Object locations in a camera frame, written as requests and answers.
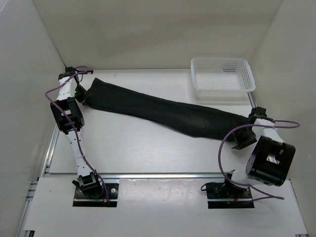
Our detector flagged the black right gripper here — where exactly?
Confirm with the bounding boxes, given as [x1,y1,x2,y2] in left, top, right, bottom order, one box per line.
[227,122,257,150]

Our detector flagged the black trousers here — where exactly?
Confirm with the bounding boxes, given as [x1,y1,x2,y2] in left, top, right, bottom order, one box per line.
[83,78,248,140]

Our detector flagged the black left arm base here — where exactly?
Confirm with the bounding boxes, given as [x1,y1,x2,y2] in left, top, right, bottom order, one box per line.
[73,181,119,207]

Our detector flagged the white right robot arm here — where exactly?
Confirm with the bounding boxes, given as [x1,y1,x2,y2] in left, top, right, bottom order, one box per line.
[222,107,296,198]

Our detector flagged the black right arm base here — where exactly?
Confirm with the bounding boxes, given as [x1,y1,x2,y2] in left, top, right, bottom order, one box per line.
[200,181,254,209]

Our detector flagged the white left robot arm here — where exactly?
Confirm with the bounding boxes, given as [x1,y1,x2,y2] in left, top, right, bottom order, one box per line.
[50,67,104,198]

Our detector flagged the white perforated plastic basket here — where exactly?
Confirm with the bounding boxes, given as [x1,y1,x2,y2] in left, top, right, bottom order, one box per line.
[191,57,256,100]

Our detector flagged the white front cover board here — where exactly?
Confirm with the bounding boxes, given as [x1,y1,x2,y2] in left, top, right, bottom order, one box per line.
[25,178,308,237]

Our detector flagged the aluminium front rail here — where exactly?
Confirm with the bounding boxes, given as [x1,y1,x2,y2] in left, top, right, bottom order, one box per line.
[101,173,224,179]

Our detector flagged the aluminium left side rail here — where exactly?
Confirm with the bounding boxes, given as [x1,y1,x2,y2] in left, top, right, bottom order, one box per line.
[15,125,59,237]

